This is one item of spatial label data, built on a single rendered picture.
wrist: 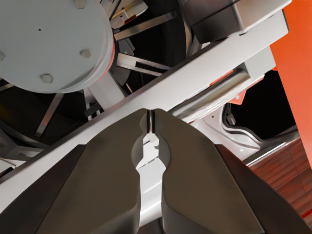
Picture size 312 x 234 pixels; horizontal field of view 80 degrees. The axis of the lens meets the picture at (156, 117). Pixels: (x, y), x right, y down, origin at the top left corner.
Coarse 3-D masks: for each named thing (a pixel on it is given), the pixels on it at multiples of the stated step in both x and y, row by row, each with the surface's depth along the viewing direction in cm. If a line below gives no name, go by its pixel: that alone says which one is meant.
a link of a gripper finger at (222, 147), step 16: (224, 160) 8; (240, 160) 8; (240, 176) 7; (256, 176) 7; (256, 192) 6; (272, 192) 6; (256, 208) 6; (272, 208) 6; (288, 208) 6; (272, 224) 5; (288, 224) 5; (304, 224) 5
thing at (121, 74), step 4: (116, 68) 87; (120, 68) 88; (116, 72) 88; (120, 72) 88; (124, 72) 88; (128, 72) 89; (116, 76) 88; (120, 76) 88; (124, 76) 89; (128, 76) 89; (120, 80) 89; (124, 80) 89; (80, 92) 87
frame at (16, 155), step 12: (192, 48) 41; (192, 96) 39; (0, 132) 38; (0, 144) 38; (12, 144) 39; (144, 144) 40; (156, 144) 45; (0, 156) 35; (12, 156) 36; (24, 156) 37; (144, 156) 40; (0, 168) 35
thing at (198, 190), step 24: (168, 120) 10; (168, 144) 8; (192, 144) 8; (168, 168) 7; (192, 168) 7; (216, 168) 7; (168, 192) 6; (192, 192) 6; (216, 192) 6; (240, 192) 6; (168, 216) 6; (192, 216) 6; (216, 216) 6; (240, 216) 6
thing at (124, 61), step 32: (160, 0) 50; (128, 32) 43; (128, 64) 45; (160, 64) 46; (0, 96) 46; (32, 96) 60; (64, 96) 45; (0, 128) 41; (32, 128) 47; (64, 128) 57
